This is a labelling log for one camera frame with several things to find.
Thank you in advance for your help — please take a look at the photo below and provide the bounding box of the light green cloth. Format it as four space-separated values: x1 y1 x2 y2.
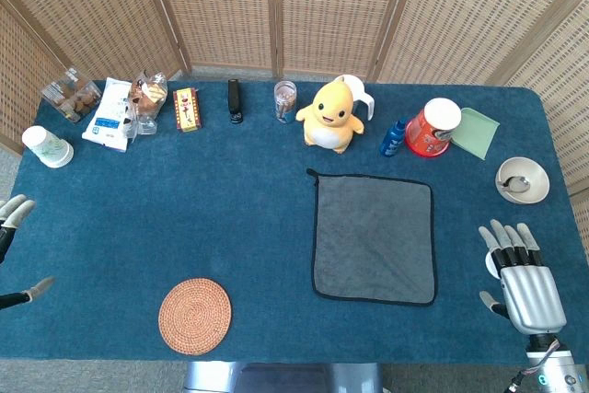
450 107 501 161

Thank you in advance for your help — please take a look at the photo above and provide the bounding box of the paper cup with green print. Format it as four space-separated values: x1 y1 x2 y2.
21 125 75 169

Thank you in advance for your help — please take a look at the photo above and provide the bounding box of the red instant noodle cup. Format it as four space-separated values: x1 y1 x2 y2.
404 97 463 158

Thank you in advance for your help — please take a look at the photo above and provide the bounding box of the clear bag of bread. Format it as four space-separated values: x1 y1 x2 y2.
124 69 168 136

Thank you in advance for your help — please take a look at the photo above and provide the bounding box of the white snack bag blue print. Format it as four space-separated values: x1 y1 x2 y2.
81 76 134 154

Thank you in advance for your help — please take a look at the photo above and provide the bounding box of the small red yellow box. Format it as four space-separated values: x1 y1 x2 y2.
172 87 203 133

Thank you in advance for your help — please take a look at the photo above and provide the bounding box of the paper cup with blue print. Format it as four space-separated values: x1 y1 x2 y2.
484 252 502 281

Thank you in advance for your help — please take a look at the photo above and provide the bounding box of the beige bowl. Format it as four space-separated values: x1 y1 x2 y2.
494 156 551 205

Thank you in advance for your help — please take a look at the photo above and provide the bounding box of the white plastic pitcher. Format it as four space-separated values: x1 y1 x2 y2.
333 74 376 121

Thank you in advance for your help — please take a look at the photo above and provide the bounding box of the blue table cloth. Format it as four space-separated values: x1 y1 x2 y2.
0 78 589 364

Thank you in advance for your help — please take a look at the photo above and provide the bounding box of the clear plastic cookie box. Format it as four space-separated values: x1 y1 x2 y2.
40 65 103 124

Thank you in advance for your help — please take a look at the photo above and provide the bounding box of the yellow plush toy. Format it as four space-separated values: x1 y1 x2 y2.
294 78 365 156

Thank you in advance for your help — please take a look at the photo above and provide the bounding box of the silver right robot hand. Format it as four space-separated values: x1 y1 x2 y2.
478 219 568 335

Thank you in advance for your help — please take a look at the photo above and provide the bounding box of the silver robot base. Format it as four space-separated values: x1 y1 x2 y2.
183 361 384 393

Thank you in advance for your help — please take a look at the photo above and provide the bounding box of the grey blue-backed cloth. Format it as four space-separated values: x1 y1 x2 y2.
306 168 438 306

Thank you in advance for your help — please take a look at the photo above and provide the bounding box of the round woven rattan coaster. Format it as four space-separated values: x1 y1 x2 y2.
157 277 233 356

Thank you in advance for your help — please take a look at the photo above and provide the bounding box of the clear jar with sticks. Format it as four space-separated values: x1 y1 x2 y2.
273 80 298 125

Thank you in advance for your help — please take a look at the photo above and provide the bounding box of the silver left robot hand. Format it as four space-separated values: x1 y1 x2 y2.
0 193 56 312

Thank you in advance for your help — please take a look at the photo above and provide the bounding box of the woven bamboo folding screen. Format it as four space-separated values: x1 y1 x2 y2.
0 0 589 265

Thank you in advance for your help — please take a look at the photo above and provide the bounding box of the metal spoon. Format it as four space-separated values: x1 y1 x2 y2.
499 175 532 194

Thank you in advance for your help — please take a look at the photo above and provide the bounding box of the black stapler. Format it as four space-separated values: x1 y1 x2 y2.
227 78 245 125

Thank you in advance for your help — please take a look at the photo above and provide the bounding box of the small blue bottle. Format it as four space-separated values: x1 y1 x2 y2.
378 118 409 158

